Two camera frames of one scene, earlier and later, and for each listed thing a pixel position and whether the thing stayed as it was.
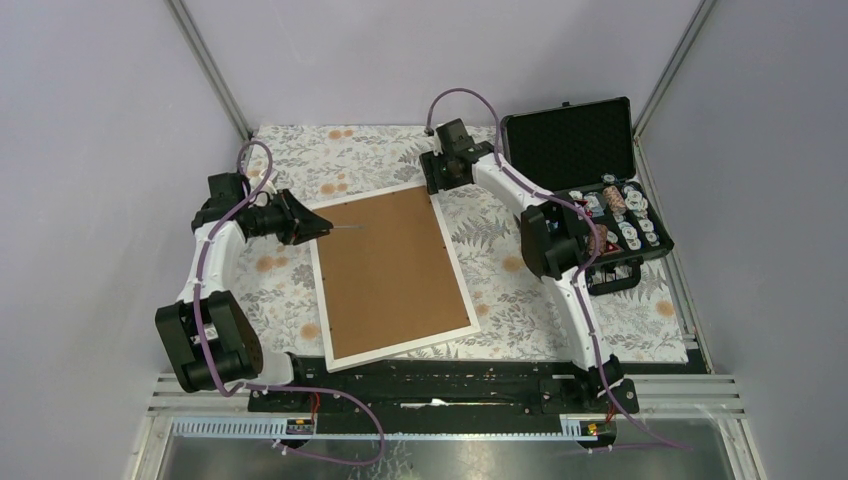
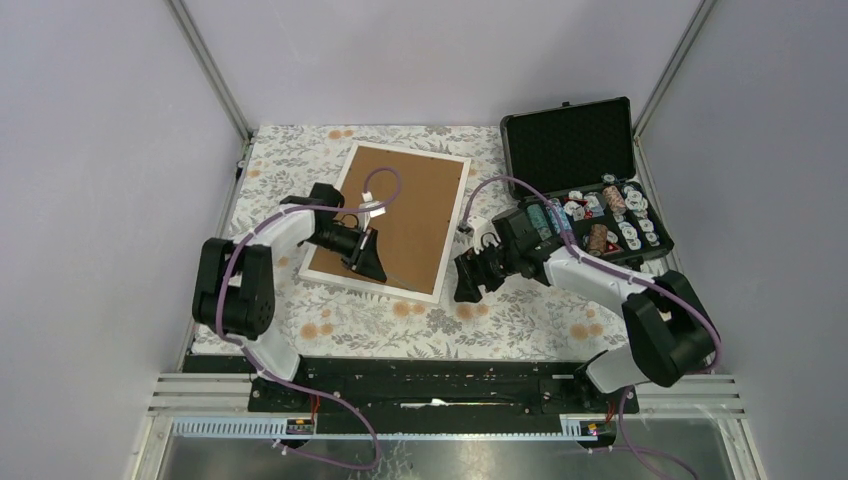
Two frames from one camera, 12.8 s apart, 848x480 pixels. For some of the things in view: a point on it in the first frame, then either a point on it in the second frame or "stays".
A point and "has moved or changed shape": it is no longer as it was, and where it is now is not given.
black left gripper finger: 297,235 → 351,254
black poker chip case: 587,150 stays
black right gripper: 429,162 → 472,273
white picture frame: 388,278 has moved or changed shape
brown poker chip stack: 615,199 stays
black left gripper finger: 298,223 → 368,261
